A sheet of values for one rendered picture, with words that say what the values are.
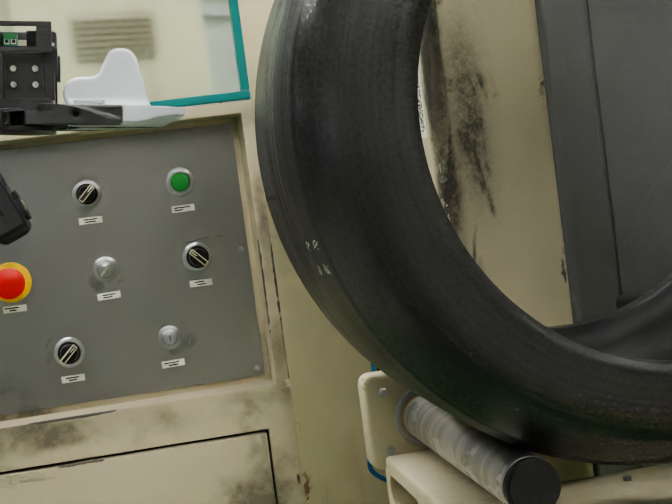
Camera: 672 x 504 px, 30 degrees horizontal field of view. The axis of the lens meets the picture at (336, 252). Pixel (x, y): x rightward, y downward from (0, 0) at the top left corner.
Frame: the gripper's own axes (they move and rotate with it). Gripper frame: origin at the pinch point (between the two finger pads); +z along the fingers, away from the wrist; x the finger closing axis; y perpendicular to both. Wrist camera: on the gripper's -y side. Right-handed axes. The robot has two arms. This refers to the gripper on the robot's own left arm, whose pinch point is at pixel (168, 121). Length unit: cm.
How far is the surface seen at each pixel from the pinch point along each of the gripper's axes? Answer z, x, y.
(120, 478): -4, 61, -41
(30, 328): -15, 66, -22
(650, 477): 50, 22, -35
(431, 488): 23.2, 9.0, -32.2
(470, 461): 24.2, -0.4, -27.9
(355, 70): 12.7, -11.8, 2.8
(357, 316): 13.6, -6.9, -15.1
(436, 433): 24.2, 10.9, -27.7
